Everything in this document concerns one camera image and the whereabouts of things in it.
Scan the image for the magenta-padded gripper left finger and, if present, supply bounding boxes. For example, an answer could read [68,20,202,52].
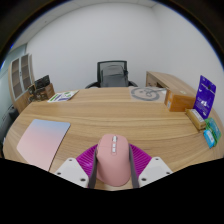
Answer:
[54,143,100,189]

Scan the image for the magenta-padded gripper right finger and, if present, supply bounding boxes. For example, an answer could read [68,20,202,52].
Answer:
[128,143,174,189]

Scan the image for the pink computer mouse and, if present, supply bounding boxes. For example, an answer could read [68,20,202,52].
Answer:
[94,133,132,188]

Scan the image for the pink blue gradient mouse pad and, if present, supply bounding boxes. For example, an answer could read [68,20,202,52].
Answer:
[16,118,72,172]

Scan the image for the beige small box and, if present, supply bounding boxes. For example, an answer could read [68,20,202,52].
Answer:
[185,108,207,131]

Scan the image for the orange wooden box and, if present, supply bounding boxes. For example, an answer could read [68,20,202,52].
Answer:
[164,88,197,113]

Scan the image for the green packet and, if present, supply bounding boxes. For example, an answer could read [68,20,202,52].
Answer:
[203,117,222,146]

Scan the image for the green white leaflet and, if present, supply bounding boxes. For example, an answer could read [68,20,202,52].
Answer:
[47,90,80,103]

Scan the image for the grey circle print sheet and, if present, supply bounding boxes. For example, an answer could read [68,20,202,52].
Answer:
[129,86,168,103]

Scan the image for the black padded chair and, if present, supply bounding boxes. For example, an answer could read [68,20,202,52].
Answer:
[0,106,19,148]

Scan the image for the large brown cardboard box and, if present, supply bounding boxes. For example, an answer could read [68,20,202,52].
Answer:
[34,83,55,102]

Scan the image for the small dark brown box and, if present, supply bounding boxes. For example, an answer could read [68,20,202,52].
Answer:
[27,84,37,103]

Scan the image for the purple package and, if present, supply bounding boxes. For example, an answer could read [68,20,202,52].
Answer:
[193,75,217,120]

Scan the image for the wooden side desk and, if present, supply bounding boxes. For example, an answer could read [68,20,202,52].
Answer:
[145,70,198,99]

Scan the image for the black cardboard box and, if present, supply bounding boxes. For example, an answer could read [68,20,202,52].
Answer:
[34,74,51,90]

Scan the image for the grey backpack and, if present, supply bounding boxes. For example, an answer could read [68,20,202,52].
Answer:
[99,64,129,88]

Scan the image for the black mesh office chair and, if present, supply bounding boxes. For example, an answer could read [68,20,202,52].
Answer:
[84,60,138,89]

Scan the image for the wooden shelf unit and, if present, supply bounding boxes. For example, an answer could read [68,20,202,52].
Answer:
[7,53,36,113]

